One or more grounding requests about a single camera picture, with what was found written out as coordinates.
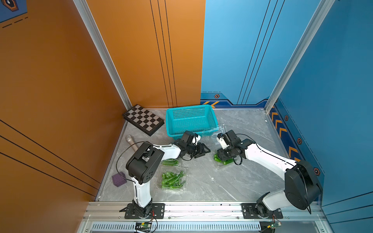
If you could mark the right circuit board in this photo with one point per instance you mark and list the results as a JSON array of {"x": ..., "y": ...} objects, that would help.
[{"x": 274, "y": 225}]

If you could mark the circuit board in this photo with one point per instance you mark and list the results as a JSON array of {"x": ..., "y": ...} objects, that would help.
[
  {"x": 274, "y": 225},
  {"x": 143, "y": 227}
]

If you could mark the teal plastic basket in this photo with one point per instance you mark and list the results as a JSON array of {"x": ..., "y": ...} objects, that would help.
[{"x": 199, "y": 119}]

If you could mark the left circuit board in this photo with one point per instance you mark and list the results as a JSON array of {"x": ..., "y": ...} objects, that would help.
[{"x": 143, "y": 227}]

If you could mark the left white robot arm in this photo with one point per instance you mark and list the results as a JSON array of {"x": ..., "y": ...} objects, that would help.
[{"x": 143, "y": 164}]

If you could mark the purple cube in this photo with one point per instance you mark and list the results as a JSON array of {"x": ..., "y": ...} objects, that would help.
[{"x": 119, "y": 179}]

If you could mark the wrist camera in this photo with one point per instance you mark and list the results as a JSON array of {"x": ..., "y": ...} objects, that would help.
[
  {"x": 196, "y": 138},
  {"x": 221, "y": 140}
]

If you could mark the clear pepper container front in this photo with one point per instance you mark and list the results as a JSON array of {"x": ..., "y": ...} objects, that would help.
[{"x": 172, "y": 179}]

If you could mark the black white checkerboard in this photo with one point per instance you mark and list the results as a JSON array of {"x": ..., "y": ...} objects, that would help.
[{"x": 143, "y": 119}]

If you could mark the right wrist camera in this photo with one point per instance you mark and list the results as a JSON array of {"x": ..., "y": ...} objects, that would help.
[{"x": 221, "y": 140}]

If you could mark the right aluminium frame post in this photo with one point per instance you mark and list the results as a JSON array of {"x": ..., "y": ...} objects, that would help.
[{"x": 313, "y": 26}]

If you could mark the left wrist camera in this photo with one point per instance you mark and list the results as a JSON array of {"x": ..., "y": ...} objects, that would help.
[{"x": 196, "y": 138}]

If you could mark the left aluminium frame post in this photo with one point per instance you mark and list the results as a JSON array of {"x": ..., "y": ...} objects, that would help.
[{"x": 95, "y": 34}]

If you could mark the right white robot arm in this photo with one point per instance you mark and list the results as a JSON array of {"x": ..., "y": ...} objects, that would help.
[{"x": 302, "y": 186}]

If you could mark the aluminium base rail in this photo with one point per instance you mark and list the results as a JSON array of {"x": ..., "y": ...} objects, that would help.
[{"x": 209, "y": 217}]

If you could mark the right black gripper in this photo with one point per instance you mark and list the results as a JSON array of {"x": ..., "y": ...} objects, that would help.
[{"x": 220, "y": 154}]

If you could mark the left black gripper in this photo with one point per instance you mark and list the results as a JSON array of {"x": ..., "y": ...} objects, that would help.
[{"x": 202, "y": 149}]

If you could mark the aluminium frame post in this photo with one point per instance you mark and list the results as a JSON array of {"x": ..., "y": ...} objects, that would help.
[
  {"x": 95, "y": 34},
  {"x": 313, "y": 26}
]

